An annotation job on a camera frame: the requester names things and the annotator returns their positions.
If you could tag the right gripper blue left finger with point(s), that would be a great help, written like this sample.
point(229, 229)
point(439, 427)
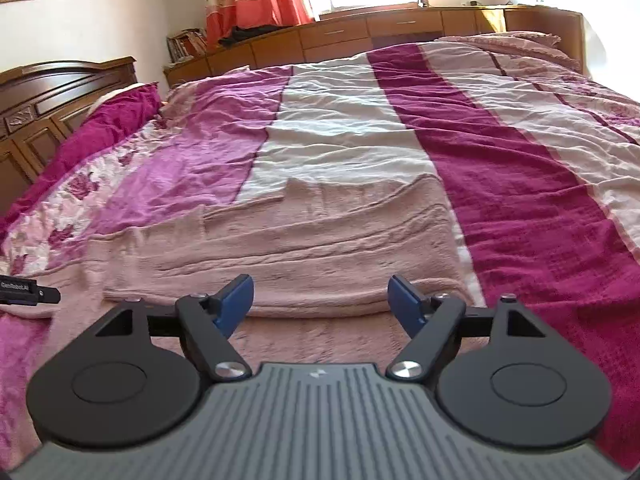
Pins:
point(208, 321)

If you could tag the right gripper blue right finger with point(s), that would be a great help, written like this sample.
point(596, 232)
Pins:
point(429, 321)

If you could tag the pink knitted cardigan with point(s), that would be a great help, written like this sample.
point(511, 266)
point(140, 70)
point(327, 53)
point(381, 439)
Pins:
point(320, 256)

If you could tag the dark wooden headboard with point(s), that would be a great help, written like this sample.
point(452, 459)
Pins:
point(41, 106)

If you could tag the pink striped floral bedspread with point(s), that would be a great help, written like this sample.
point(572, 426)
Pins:
point(540, 169)

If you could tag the magenta pillow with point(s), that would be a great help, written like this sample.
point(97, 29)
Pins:
point(112, 122)

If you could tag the stack of books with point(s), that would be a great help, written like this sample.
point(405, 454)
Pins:
point(189, 43)

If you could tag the dark cloth on cabinet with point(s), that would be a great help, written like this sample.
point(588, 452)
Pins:
point(238, 34)

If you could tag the pink knitted blanket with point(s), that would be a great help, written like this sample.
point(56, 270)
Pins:
point(521, 43)

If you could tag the wooden window-side cabinet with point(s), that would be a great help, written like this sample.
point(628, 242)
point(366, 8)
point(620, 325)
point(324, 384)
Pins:
point(359, 31)

